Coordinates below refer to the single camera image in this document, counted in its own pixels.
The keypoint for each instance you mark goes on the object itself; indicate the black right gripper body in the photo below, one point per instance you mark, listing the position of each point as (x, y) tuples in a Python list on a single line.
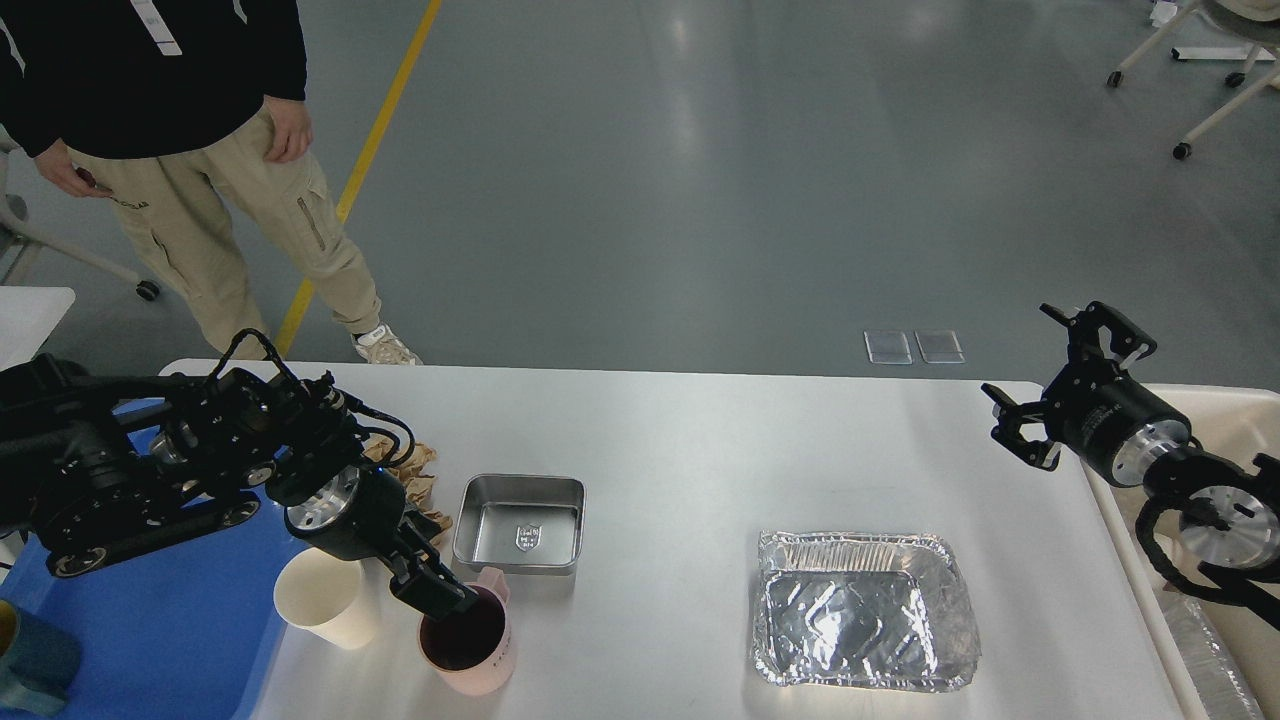
[(1114, 424)]

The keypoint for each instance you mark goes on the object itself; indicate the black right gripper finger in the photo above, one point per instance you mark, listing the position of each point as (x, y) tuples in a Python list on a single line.
[(1099, 333), (1011, 418)]

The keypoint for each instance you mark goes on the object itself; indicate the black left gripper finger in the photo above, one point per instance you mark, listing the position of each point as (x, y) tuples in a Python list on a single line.
[(426, 584), (426, 530)]

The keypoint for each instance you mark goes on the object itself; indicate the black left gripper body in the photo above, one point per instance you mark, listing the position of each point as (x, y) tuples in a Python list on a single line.
[(357, 515)]

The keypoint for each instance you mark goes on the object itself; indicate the pink mug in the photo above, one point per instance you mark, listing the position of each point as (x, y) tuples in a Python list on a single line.
[(474, 651)]

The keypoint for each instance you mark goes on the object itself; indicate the square steel tray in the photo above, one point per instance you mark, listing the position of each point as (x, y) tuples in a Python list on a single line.
[(521, 524)]

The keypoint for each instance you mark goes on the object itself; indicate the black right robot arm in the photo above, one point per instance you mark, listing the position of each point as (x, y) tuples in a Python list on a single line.
[(1208, 527)]

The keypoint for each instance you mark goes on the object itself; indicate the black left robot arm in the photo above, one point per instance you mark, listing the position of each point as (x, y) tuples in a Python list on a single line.
[(102, 470)]

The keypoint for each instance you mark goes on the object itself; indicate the person's left hand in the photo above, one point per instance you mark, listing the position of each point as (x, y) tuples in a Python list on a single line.
[(292, 130)]

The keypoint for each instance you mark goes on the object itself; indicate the person's right hand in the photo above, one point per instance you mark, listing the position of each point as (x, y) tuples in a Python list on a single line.
[(56, 166)]

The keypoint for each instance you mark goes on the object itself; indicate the crumpled brown paper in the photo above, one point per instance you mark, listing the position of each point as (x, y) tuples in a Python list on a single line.
[(419, 486)]

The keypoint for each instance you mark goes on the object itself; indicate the cream paper cup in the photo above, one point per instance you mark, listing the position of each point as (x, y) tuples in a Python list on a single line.
[(328, 597)]

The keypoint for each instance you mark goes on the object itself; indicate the cream plastic bin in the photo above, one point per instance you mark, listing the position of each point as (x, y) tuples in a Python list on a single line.
[(1237, 424)]

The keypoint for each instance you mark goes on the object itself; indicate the clear floor plate right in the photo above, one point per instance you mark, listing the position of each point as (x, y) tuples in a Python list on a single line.
[(940, 347)]

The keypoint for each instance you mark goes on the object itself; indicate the clear floor plate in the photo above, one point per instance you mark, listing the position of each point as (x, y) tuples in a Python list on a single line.
[(940, 347), (888, 348)]

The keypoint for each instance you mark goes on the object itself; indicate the clear floor plate left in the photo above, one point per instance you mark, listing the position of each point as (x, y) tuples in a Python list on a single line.
[(888, 348)]

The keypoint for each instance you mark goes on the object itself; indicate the blue plastic tray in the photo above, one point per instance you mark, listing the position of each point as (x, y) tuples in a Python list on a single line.
[(183, 633)]

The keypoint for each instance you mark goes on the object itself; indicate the aluminium foil tray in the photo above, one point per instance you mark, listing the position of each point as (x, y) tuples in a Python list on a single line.
[(863, 610)]

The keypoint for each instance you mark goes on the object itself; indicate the clear plastic bag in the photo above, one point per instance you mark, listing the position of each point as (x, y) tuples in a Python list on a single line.
[(1220, 684)]

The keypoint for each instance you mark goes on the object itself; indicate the white rolling chair base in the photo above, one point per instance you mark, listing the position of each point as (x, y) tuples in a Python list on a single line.
[(1254, 23)]

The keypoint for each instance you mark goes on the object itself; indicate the dark teal cup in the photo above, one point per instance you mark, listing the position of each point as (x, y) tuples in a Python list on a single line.
[(39, 662)]

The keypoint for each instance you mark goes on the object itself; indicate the white side table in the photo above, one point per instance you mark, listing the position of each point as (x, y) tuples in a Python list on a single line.
[(28, 317)]

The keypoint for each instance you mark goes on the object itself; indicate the person in black top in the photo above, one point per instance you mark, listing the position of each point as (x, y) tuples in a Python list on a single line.
[(162, 102)]

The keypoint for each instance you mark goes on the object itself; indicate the grey rolling chair base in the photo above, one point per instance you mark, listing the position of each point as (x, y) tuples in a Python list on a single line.
[(27, 240)]

